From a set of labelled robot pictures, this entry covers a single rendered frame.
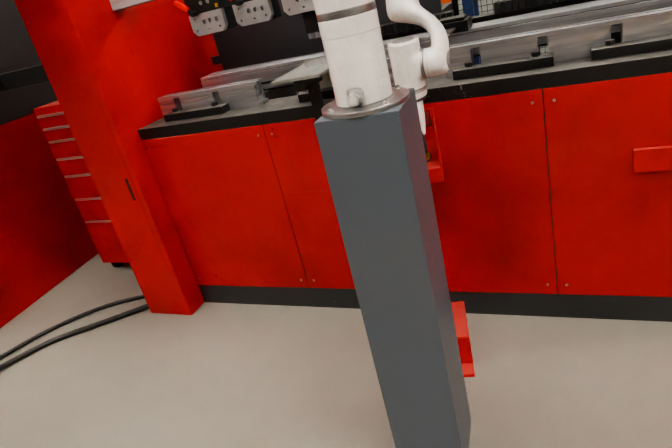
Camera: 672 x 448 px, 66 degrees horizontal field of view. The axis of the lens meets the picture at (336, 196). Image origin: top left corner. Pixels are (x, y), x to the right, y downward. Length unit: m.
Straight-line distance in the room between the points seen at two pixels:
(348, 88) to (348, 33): 0.11
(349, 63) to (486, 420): 1.12
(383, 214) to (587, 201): 0.86
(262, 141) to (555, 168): 1.03
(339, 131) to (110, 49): 1.43
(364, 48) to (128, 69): 1.47
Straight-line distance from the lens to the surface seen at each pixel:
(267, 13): 1.97
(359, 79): 1.05
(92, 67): 2.23
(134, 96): 2.35
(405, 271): 1.17
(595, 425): 1.70
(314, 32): 1.94
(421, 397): 1.41
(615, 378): 1.83
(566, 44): 1.76
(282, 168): 1.99
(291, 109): 1.89
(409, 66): 1.42
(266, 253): 2.24
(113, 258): 3.28
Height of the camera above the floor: 1.25
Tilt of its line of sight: 22 degrees down
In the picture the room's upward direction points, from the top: 14 degrees counter-clockwise
